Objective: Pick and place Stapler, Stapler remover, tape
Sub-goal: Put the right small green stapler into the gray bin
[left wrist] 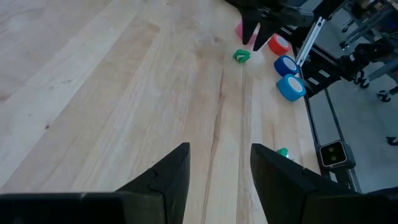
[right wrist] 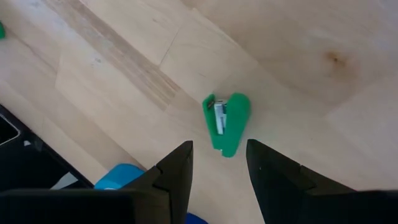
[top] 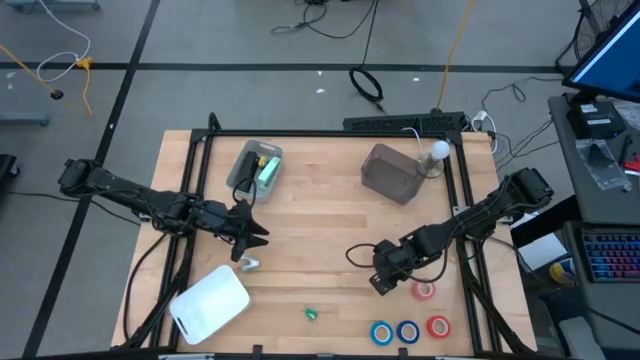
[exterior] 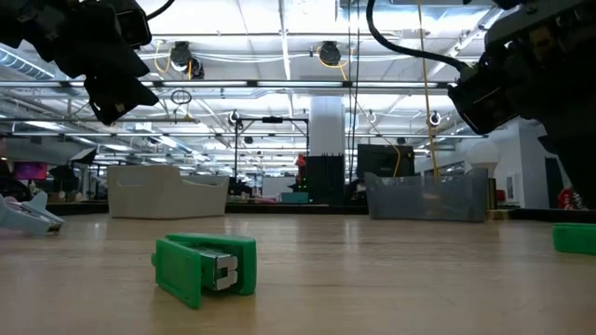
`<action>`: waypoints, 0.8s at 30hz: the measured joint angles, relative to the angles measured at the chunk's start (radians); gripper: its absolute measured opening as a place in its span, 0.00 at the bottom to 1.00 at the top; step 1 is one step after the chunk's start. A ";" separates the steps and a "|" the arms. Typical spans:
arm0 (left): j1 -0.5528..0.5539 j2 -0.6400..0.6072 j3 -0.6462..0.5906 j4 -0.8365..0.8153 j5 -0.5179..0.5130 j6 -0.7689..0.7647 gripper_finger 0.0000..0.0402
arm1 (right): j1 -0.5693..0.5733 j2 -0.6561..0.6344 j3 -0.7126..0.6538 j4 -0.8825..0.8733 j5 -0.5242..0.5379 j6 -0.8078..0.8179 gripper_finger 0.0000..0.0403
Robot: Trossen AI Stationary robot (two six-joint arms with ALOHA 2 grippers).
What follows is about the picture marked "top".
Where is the red tape roll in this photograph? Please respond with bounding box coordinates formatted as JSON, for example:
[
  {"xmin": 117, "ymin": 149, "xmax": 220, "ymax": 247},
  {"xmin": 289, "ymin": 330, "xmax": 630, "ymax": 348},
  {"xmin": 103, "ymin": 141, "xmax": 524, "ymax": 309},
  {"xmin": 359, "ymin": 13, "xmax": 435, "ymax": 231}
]
[{"xmin": 426, "ymin": 314, "xmax": 452, "ymax": 340}]

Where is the backlit keyboard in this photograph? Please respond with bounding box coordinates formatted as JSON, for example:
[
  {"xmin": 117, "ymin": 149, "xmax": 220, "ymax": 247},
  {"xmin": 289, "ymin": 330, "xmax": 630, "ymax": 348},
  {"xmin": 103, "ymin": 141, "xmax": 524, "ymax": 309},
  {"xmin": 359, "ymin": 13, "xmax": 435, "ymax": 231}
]
[{"xmin": 582, "ymin": 230, "xmax": 640, "ymax": 284}]

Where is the black stapler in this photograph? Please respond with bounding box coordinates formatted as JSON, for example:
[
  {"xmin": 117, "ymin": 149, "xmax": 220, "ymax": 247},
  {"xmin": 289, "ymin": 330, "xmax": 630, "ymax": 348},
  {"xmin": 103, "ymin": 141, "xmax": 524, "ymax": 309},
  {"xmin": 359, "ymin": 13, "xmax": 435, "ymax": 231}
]
[{"xmin": 238, "ymin": 150, "xmax": 259, "ymax": 194}]

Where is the black floor fan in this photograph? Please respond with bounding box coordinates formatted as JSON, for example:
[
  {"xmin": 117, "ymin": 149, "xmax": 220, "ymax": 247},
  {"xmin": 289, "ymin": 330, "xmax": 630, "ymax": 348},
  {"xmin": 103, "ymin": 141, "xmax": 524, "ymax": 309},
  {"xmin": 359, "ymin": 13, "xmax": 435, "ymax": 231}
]
[{"xmin": 574, "ymin": 0, "xmax": 636, "ymax": 61}]

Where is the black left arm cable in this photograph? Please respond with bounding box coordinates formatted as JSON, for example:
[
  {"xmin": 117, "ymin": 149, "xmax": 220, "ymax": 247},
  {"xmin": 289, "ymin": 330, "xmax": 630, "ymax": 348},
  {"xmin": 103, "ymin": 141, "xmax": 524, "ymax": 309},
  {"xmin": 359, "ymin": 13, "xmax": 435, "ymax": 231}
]
[{"xmin": 231, "ymin": 177, "xmax": 259, "ymax": 214}]

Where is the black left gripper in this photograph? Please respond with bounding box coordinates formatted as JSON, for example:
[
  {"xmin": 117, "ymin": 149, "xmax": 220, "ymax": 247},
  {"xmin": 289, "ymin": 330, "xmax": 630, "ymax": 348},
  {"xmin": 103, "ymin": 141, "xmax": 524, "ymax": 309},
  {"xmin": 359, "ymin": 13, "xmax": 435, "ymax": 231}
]
[{"xmin": 197, "ymin": 200, "xmax": 270, "ymax": 262}]

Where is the black mini computer box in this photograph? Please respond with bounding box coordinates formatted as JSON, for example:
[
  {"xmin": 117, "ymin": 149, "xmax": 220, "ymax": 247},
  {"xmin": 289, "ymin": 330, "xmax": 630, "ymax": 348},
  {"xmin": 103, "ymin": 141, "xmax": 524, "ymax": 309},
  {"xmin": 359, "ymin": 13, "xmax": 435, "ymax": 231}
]
[{"xmin": 566, "ymin": 101, "xmax": 627, "ymax": 140}]

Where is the white floor cable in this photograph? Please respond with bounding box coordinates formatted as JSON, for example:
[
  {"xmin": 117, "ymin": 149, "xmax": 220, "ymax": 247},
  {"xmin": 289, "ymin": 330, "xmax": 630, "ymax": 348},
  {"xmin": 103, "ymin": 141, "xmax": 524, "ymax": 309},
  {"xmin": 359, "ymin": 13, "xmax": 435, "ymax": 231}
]
[{"xmin": 35, "ymin": 0, "xmax": 92, "ymax": 84}]

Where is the dark blue tape roll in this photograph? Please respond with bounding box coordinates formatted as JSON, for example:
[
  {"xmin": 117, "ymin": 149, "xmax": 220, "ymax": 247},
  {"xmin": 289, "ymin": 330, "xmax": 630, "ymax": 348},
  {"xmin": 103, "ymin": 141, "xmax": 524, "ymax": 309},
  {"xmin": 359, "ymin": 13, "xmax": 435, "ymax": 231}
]
[{"xmin": 396, "ymin": 319, "xmax": 421, "ymax": 345}]

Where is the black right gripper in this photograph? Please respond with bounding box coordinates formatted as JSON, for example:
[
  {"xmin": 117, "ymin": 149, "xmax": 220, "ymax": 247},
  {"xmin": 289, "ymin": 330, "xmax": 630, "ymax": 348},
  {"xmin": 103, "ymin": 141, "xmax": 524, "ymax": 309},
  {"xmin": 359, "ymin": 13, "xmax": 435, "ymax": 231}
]
[{"xmin": 368, "ymin": 238, "xmax": 419, "ymax": 296}]

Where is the translucent brown plastic bin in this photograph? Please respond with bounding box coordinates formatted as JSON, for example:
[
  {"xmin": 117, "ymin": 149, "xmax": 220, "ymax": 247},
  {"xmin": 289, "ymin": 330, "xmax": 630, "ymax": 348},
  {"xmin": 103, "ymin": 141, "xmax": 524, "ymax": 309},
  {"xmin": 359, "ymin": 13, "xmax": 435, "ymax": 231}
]
[{"xmin": 360, "ymin": 143, "xmax": 427, "ymax": 206}]

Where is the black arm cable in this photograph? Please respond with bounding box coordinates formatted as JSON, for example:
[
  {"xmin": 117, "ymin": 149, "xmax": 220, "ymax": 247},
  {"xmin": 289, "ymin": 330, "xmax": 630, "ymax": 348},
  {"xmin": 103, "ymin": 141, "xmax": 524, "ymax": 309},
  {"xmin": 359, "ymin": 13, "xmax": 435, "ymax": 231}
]
[
  {"xmin": 231, "ymin": 177, "xmax": 259, "ymax": 214},
  {"xmin": 344, "ymin": 239, "xmax": 451, "ymax": 285}
]

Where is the white power adapter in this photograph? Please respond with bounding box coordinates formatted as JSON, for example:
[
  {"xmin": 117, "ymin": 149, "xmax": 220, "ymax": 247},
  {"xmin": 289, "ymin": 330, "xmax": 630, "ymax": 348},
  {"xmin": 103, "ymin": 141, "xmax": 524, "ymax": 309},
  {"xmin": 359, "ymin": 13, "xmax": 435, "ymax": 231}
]
[{"xmin": 469, "ymin": 109, "xmax": 500, "ymax": 154}]

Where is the black hanging cable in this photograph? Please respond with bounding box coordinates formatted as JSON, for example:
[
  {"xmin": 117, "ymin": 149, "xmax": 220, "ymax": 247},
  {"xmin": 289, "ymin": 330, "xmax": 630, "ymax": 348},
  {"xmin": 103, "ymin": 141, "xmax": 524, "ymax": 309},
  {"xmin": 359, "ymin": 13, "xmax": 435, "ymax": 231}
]
[{"xmin": 348, "ymin": 0, "xmax": 386, "ymax": 114}]

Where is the yellow floor cable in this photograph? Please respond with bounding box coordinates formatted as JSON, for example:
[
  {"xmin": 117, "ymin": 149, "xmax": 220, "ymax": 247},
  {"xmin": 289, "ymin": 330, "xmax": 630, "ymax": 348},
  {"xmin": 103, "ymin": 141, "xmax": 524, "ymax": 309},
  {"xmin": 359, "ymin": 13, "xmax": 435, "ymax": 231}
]
[{"xmin": 0, "ymin": 43, "xmax": 95, "ymax": 117}]

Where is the grey side desk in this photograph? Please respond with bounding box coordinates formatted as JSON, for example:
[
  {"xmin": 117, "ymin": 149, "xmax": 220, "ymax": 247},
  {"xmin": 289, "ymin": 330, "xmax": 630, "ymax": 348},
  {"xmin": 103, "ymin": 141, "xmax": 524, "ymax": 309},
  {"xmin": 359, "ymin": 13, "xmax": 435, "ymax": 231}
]
[{"xmin": 547, "ymin": 92, "xmax": 640, "ymax": 226}]

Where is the yellow hanging power cable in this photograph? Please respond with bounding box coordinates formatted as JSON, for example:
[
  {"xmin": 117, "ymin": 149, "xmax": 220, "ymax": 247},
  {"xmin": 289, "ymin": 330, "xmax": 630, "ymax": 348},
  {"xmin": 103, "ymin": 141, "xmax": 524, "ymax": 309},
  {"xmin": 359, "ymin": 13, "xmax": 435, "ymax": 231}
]
[{"xmin": 435, "ymin": 0, "xmax": 476, "ymax": 114}]

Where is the computer monitor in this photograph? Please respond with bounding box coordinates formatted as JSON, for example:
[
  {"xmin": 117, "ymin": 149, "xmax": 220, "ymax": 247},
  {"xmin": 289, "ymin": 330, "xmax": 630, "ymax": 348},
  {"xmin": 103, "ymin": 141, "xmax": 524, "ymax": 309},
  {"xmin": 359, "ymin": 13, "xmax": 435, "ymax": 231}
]
[{"xmin": 562, "ymin": 0, "xmax": 640, "ymax": 105}]

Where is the light blue tape roll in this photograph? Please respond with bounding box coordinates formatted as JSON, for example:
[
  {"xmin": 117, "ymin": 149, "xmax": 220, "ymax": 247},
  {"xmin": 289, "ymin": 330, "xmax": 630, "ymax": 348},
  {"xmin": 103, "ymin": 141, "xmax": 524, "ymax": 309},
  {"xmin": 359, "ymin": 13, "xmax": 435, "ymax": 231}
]
[{"xmin": 369, "ymin": 320, "xmax": 395, "ymax": 347}]

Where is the mint green stapler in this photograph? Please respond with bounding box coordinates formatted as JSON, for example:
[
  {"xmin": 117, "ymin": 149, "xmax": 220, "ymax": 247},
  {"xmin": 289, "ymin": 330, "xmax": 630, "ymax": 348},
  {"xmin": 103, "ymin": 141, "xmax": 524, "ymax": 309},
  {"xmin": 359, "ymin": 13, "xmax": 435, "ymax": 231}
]
[{"xmin": 257, "ymin": 156, "xmax": 283, "ymax": 192}]

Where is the pink tape roll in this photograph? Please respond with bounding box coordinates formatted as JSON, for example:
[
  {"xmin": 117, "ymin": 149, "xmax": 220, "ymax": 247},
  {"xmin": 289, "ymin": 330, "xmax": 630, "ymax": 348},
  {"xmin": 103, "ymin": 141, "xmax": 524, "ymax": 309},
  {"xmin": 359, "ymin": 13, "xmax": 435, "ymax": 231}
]
[{"xmin": 411, "ymin": 279, "xmax": 437, "ymax": 302}]

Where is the white paper sheet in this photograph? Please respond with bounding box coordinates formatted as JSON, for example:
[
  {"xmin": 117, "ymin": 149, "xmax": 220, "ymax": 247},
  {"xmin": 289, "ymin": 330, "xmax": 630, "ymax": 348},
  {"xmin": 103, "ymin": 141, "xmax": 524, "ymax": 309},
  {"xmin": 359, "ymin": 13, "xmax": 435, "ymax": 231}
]
[{"xmin": 517, "ymin": 232, "xmax": 569, "ymax": 271}]

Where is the black wheeled object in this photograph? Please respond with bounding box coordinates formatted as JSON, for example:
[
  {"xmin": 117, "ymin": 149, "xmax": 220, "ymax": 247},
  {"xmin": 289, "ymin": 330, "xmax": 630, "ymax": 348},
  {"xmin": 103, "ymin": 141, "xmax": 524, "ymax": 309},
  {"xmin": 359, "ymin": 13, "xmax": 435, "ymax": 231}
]
[{"xmin": 0, "ymin": 153, "xmax": 21, "ymax": 194}]

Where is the grey plastic bin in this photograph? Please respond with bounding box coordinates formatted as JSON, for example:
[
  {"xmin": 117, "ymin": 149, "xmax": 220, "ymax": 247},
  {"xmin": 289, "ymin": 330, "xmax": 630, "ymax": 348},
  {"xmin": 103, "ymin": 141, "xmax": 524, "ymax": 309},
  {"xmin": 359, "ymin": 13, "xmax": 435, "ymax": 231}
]
[{"xmin": 225, "ymin": 138, "xmax": 285, "ymax": 205}]

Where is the black floor cable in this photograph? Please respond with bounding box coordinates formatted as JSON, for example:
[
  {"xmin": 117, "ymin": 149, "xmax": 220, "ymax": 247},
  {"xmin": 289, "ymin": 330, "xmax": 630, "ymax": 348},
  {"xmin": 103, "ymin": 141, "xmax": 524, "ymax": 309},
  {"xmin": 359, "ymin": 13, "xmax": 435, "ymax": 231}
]
[{"xmin": 269, "ymin": 0, "xmax": 379, "ymax": 40}]

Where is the grey cart base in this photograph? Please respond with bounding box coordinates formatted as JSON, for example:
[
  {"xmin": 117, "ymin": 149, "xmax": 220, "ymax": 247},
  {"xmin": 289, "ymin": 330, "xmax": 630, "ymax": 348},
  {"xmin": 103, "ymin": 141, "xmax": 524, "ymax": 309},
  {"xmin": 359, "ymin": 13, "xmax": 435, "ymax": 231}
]
[
  {"xmin": 4, "ymin": 0, "xmax": 101, "ymax": 14},
  {"xmin": 0, "ymin": 112, "xmax": 51, "ymax": 127}
]

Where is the clear plastic bag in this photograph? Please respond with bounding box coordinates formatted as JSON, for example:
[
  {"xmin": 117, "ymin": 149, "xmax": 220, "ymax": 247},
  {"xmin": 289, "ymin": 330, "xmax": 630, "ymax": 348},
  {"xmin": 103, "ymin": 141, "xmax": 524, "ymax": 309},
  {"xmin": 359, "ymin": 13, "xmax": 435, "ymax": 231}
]
[{"xmin": 574, "ymin": 138, "xmax": 632, "ymax": 192}]

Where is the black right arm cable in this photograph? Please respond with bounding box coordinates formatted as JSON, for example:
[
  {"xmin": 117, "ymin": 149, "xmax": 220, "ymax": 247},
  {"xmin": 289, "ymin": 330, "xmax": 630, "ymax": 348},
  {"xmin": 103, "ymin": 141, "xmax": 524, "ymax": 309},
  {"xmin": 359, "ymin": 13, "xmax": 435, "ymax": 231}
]
[{"xmin": 344, "ymin": 239, "xmax": 451, "ymax": 285}]

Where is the yellow and blue roll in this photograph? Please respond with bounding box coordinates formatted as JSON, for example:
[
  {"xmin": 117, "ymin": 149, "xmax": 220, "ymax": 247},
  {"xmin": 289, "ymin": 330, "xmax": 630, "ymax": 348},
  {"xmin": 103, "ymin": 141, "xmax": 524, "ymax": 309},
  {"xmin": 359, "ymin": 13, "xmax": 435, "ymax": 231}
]
[{"xmin": 548, "ymin": 259, "xmax": 576, "ymax": 286}]

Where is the white bulb table lamp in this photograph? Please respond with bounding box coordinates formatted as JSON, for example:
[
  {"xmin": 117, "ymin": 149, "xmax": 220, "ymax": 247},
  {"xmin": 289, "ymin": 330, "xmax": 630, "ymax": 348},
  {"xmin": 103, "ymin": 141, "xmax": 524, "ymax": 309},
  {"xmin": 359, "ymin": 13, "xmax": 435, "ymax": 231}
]
[{"xmin": 417, "ymin": 140, "xmax": 452, "ymax": 179}]

